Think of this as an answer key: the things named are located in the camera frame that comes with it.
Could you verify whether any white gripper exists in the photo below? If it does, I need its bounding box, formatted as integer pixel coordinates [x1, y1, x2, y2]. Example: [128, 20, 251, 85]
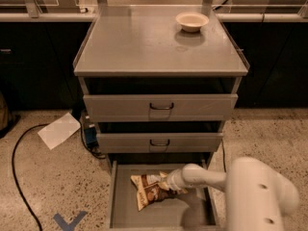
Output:
[164, 169, 185, 191]

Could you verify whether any brown chip bag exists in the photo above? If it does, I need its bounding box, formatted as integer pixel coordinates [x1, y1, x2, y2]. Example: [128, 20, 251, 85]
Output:
[130, 172, 188, 212]

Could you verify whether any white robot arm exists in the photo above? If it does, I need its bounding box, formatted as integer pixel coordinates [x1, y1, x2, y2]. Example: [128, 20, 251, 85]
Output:
[164, 157, 299, 231]

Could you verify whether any grey bottom drawer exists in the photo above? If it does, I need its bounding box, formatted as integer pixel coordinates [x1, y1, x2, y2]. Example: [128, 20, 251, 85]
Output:
[107, 161, 220, 231]

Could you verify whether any grey drawer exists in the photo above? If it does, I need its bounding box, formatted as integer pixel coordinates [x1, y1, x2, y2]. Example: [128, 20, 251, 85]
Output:
[84, 94, 238, 122]
[107, 161, 220, 231]
[97, 133, 222, 153]

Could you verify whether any grey top drawer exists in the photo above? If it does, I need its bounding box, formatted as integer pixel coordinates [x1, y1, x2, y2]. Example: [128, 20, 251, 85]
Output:
[84, 94, 238, 122]

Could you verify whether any grey middle drawer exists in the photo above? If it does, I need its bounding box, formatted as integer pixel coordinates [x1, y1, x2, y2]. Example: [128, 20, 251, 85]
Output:
[97, 133, 222, 153]

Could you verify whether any grey drawer cabinet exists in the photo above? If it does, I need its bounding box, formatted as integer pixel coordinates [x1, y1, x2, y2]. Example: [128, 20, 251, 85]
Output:
[74, 5, 249, 164]

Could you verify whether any blue power box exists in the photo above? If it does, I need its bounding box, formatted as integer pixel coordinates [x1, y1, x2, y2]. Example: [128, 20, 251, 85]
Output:
[84, 127, 98, 148]

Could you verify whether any blue tape floor marker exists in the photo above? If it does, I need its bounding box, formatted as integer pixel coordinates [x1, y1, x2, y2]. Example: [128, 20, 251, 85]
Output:
[53, 210, 89, 231]

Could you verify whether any white paper sheet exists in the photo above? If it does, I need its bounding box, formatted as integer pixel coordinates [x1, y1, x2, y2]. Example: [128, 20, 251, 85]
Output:
[38, 113, 81, 150]

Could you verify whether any white paper bowl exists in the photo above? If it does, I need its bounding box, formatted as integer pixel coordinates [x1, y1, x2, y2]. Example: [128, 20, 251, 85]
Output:
[175, 13, 209, 33]

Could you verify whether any tan object at left edge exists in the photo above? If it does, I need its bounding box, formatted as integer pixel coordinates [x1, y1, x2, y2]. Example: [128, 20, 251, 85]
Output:
[0, 91, 13, 131]

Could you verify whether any black cable on right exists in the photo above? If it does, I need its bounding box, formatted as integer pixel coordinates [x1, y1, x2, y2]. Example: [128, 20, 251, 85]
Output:
[220, 139, 227, 173]

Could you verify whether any black cable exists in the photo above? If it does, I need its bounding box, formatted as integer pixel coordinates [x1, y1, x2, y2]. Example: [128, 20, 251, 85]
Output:
[220, 139, 227, 173]
[11, 123, 49, 231]

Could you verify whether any black cable on left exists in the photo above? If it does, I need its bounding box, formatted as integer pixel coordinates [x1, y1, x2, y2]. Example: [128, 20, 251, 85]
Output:
[11, 123, 49, 231]

